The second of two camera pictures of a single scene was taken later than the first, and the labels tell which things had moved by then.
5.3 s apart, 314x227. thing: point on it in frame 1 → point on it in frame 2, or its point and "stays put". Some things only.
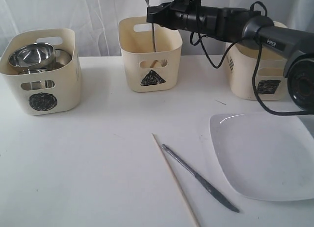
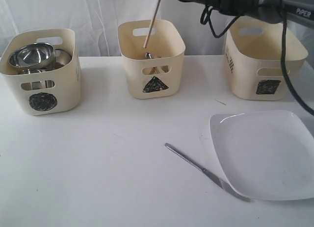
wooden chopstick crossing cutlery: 153,63 → 153,69
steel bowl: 32,56 stays put
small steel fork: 164,63 → 165,68
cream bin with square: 271,74 stays put
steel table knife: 207,187 → 221,183
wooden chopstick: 188,202 → 152,20
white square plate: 270,156 stays put
